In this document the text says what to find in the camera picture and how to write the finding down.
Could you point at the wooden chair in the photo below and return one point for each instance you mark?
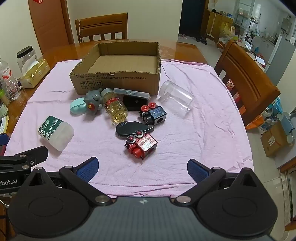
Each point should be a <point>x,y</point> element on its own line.
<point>247,78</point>
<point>101,24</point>

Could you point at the grey toy figure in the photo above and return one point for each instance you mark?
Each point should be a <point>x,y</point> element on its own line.
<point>92,99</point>

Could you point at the grey refrigerator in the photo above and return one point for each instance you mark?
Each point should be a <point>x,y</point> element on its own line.
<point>282,58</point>

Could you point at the clear card case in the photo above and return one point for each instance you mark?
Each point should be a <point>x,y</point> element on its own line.
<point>135,102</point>

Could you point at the pair of black shoes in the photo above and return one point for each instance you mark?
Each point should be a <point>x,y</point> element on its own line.
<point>201,39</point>

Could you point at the clear water bottle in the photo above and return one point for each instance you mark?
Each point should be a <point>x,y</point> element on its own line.
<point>9,81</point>

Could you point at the clear plastic jar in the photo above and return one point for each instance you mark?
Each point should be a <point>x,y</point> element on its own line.
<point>177,98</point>

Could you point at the gold tissue pack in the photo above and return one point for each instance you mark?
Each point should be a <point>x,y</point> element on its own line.
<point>34,73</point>

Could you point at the clear jar with black lid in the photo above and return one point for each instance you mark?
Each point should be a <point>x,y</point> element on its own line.
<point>26,55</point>

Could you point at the white bottle with green label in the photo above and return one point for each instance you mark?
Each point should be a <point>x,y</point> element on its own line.
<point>57,134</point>

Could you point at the pair of light slippers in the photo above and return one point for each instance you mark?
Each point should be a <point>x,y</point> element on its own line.
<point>182,36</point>

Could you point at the yellow plastic bag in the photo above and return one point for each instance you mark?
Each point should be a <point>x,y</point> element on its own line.
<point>227,31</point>

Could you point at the amber capsule bottle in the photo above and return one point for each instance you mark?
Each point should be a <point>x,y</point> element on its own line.
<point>115,109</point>

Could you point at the blue toy robot car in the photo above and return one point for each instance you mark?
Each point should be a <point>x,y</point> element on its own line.
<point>157,113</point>

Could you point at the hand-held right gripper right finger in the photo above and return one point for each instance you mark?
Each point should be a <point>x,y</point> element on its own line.
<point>197,170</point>

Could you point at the snack bags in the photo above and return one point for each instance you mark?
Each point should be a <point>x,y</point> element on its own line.
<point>230,84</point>

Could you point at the mint green oval case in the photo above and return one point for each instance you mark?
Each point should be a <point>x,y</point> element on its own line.
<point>77,107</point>

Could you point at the black oval case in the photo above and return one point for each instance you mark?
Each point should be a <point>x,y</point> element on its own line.
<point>129,128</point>

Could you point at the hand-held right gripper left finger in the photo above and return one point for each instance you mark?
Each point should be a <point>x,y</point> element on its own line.
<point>89,168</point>

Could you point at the pink cloth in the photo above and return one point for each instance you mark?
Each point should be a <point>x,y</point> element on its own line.
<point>208,139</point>

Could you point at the red door decoration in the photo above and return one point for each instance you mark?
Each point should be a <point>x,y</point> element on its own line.
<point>37,1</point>

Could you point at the wooden door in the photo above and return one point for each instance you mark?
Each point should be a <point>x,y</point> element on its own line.
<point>48,25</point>

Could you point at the wooden cabinet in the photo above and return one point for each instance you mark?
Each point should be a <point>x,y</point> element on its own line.
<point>216,23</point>

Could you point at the red toy robot car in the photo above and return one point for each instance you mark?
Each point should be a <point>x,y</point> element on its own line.
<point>144,144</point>

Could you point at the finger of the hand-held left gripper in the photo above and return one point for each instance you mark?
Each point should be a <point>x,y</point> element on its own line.
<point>34,155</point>
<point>3,141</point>

